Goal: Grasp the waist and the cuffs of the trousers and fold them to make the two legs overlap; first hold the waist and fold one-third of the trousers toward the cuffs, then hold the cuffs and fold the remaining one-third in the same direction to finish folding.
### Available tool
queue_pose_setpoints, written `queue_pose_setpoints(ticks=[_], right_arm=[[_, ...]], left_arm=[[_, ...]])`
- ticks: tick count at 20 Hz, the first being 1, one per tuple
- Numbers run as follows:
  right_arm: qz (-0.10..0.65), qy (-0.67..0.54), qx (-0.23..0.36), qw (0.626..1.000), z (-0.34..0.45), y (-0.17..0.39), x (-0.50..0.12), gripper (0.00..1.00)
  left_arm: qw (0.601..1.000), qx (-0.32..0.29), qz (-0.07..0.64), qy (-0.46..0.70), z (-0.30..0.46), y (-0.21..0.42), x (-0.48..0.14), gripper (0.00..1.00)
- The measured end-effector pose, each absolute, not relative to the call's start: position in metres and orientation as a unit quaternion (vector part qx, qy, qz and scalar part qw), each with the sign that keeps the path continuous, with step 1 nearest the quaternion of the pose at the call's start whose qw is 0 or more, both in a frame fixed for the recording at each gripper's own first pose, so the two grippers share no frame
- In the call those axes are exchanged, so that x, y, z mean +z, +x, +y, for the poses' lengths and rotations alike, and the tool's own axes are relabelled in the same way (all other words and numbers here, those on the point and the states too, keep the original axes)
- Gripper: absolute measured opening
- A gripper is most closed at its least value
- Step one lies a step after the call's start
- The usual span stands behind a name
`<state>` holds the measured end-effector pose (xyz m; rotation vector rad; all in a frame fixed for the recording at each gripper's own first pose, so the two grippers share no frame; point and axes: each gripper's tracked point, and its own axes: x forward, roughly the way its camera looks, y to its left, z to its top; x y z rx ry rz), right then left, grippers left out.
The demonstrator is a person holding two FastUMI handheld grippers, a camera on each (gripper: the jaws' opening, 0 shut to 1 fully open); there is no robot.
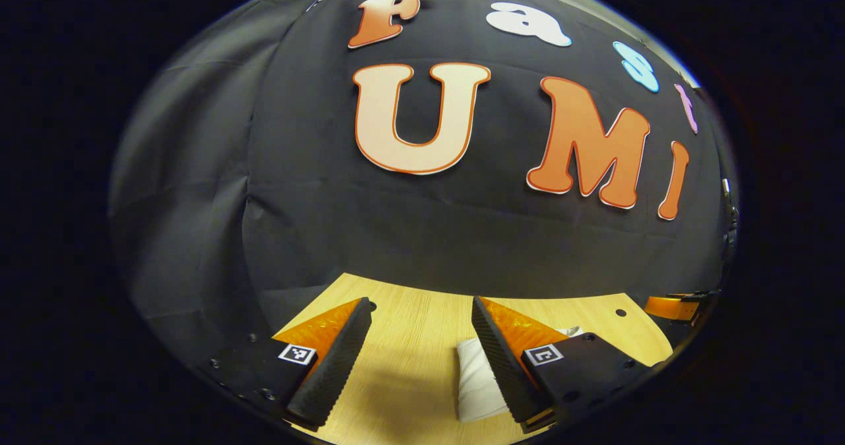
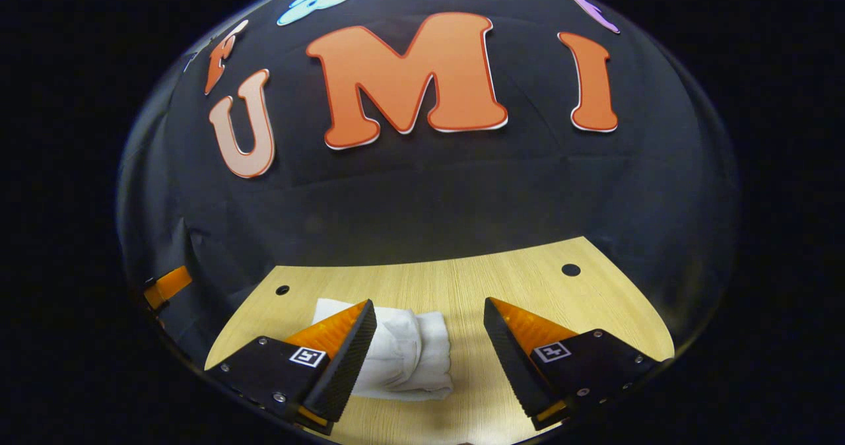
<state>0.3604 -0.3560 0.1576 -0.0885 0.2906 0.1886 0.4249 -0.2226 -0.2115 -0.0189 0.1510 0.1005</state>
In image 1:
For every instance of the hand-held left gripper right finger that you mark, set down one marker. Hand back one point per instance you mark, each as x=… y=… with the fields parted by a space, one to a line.
x=505 y=366

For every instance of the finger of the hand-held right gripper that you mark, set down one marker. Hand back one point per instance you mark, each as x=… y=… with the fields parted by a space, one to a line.
x=670 y=308

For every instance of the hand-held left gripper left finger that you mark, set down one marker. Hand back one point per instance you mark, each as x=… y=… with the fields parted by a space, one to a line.
x=333 y=366

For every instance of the white jeans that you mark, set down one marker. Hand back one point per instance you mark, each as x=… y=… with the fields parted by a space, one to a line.
x=474 y=379

